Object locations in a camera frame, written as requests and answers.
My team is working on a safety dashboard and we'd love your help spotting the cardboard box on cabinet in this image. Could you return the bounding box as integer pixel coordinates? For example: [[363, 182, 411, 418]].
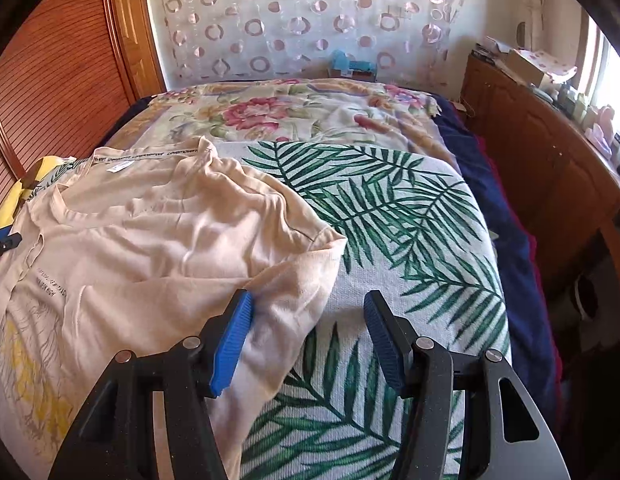
[[504, 49, 578, 89]]

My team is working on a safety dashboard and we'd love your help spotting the wooden louvered wardrobe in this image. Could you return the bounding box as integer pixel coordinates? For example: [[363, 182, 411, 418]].
[[0, 0, 165, 205]]

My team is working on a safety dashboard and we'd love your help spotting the navy blue blanket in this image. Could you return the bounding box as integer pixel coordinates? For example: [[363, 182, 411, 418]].
[[433, 94, 561, 427]]

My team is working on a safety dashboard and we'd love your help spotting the yellow plush toy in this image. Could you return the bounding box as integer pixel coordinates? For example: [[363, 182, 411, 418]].
[[0, 155, 78, 231]]

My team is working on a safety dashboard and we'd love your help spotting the circle patterned sheer curtain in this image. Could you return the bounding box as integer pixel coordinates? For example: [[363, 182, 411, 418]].
[[147, 0, 464, 89]]

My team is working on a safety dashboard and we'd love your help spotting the wooden low cabinet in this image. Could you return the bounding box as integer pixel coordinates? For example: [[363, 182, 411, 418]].
[[461, 54, 620, 284]]

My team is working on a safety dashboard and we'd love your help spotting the blue toy on box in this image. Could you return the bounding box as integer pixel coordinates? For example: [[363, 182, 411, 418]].
[[328, 50, 377, 82]]

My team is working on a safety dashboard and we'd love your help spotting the window with wooden frame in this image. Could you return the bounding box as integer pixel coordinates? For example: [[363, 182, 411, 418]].
[[575, 10, 620, 133]]

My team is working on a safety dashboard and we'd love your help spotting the beige printed t-shirt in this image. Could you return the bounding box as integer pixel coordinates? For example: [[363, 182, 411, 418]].
[[0, 139, 347, 479]]

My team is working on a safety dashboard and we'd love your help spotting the palm leaf bed sheet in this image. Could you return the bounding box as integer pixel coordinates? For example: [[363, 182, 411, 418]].
[[219, 141, 510, 479]]

